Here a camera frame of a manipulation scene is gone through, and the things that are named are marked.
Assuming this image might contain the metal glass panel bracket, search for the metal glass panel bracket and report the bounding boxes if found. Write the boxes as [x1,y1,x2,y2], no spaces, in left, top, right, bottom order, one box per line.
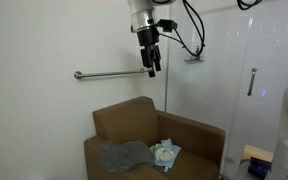
[184,45,206,64]

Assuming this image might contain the white green patterned cloth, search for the white green patterned cloth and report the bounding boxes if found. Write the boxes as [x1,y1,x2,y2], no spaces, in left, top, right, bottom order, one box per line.
[149,143,177,164]

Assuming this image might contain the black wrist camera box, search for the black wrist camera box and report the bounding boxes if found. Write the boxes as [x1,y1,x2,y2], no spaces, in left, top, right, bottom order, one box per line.
[156,18,179,33]

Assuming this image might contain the thin black camera cable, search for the thin black camera cable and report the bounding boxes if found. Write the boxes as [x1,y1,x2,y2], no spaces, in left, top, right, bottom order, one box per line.
[159,31,198,57]

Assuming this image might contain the black looped overhead cable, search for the black looped overhead cable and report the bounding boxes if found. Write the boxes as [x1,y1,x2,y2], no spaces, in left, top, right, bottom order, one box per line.
[236,0,264,11]

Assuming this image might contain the light blue cloth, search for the light blue cloth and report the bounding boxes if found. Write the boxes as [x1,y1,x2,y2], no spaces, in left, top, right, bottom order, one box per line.
[149,138,182,170]

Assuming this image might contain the metal wall towel bar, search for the metal wall towel bar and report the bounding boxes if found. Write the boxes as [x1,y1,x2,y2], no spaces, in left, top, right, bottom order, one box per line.
[73,67,153,80]

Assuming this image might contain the brown leather armchair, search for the brown leather armchair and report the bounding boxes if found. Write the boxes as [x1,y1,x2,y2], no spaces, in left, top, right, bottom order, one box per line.
[83,95,226,180]

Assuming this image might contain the wooden bench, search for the wooden bench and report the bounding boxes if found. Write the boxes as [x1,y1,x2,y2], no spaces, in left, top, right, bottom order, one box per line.
[240,144,274,164]

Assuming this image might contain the fixed glass shower panel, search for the fixed glass shower panel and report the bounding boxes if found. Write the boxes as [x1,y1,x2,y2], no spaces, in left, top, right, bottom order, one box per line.
[164,0,252,134]

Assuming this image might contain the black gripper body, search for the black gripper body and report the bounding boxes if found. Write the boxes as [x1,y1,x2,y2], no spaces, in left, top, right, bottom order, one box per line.
[136,26,161,52]

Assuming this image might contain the grey terry towel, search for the grey terry towel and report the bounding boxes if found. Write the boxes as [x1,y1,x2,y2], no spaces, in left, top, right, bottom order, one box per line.
[100,140,156,173]

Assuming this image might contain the metal shower door handle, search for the metal shower door handle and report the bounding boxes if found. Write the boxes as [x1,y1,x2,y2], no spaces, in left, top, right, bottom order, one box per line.
[246,67,258,97]

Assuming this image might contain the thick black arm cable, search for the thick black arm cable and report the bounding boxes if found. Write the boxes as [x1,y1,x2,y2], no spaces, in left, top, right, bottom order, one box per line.
[181,0,207,58]

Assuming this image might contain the dark purple object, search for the dark purple object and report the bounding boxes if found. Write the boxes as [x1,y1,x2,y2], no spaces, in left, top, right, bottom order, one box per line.
[246,156,273,180]

